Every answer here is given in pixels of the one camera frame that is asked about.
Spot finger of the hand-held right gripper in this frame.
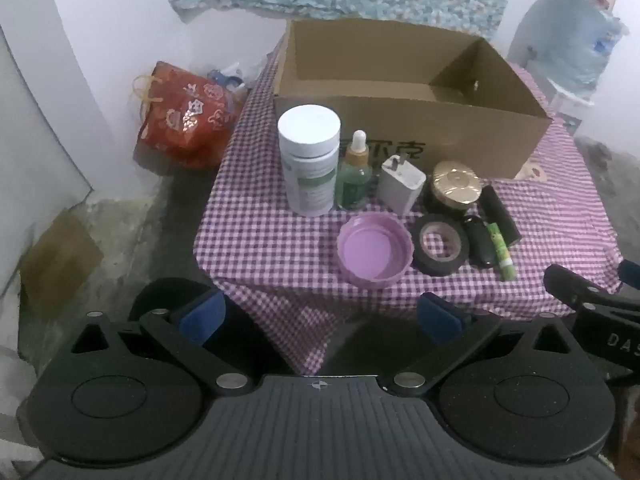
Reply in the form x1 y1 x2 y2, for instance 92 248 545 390
544 264 640 312
619 259 640 291

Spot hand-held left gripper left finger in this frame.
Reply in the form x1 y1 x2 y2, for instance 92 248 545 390
70 290 251 396

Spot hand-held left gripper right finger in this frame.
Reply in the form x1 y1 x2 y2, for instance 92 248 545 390
387 292 576 396

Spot black tape roll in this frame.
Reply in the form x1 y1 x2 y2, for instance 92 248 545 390
412 213 471 277

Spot small black oval case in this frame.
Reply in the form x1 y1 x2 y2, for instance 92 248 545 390
462 215 497 268

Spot purple plastic lid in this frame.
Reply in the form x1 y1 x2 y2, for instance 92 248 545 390
336 211 415 289

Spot black lipstick tube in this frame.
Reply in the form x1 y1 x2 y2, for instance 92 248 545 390
479 185 522 247

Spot gold lidded round jar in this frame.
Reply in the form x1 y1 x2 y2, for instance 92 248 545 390
424 160 483 216

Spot white charger plug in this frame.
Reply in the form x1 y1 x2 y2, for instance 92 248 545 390
377 155 427 216

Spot brown cardboard box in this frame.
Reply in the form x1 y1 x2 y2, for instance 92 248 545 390
272 19 553 181

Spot purple checkered tablecloth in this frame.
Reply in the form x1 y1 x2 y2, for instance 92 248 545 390
192 55 626 376

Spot flat brown cardboard piece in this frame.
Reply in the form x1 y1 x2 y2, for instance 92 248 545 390
20 208 105 311

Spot green dropper bottle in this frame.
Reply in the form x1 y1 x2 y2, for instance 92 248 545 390
336 130 375 211

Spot white water dispenser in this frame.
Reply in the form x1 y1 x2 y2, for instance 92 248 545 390
525 45 596 136

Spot red patterned gift bag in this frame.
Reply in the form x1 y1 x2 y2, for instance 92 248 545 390
132 61 246 170

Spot white plastic bottle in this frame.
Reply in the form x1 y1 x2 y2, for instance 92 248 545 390
277 105 342 218

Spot white panel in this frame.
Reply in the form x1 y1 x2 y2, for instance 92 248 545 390
0 25 93 297

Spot blue and white plastic item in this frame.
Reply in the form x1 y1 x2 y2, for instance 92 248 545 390
207 60 266 93

